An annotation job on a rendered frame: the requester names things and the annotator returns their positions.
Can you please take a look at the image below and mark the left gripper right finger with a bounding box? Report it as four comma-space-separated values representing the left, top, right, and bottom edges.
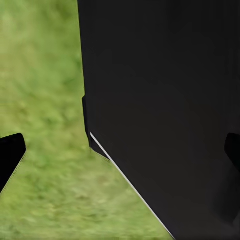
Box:
224, 133, 240, 173

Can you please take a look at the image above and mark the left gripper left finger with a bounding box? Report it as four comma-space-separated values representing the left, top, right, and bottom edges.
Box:
0, 133, 26, 193

